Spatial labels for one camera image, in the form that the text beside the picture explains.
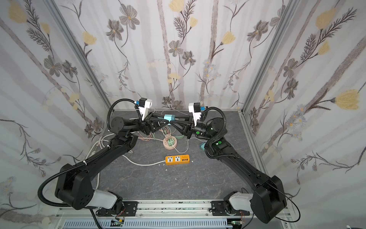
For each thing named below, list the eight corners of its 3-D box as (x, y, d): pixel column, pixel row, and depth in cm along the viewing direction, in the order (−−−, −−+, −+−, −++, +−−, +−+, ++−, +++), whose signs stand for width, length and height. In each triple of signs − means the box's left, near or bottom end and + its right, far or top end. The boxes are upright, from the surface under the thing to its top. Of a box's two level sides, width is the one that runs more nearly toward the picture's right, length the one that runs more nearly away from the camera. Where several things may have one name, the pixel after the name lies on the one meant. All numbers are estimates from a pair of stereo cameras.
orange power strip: (165, 165, 92) (165, 163, 89) (165, 158, 95) (165, 156, 92) (190, 163, 93) (190, 161, 90) (189, 156, 96) (189, 153, 94)
